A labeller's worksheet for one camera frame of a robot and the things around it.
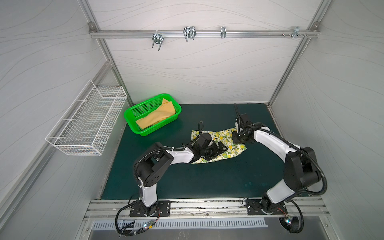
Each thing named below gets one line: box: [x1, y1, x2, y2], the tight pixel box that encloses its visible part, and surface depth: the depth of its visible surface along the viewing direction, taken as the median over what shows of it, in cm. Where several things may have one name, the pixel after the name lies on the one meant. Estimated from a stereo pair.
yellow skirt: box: [135, 98, 176, 130], surface depth 110 cm
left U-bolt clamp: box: [151, 32, 164, 51], surface depth 80 cm
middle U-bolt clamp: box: [183, 26, 197, 42], surface depth 78 cm
